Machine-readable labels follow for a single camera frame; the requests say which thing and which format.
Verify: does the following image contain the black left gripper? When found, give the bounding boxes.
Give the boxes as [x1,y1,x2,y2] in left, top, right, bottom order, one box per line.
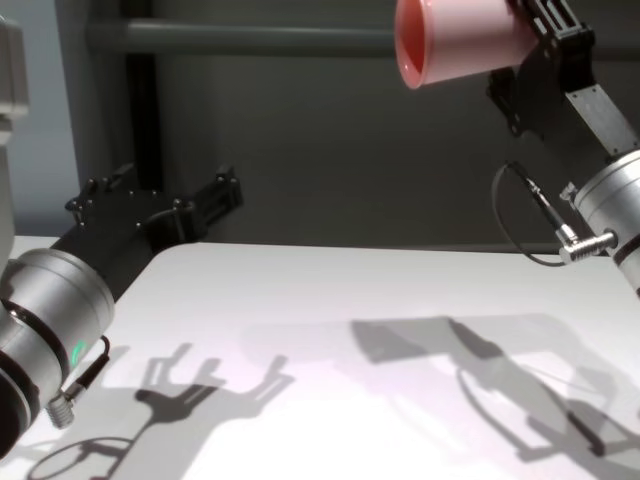
[49,162,246,305]

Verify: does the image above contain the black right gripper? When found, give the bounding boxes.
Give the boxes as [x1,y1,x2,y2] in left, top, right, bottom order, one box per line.
[486,0,610,163]

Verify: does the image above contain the pink plastic cup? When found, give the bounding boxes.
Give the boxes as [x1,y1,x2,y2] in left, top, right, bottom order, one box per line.
[393,0,542,91]

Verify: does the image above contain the black vertical post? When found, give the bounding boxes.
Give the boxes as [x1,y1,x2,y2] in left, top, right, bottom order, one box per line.
[126,49,167,194]

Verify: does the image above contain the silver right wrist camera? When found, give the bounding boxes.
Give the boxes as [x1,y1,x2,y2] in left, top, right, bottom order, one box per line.
[563,81,640,162]

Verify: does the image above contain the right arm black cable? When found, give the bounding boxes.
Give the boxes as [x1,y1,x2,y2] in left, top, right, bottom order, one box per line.
[490,159,620,267]

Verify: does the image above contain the grey round horizontal rail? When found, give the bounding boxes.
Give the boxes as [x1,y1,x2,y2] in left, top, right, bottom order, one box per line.
[88,16,401,45]

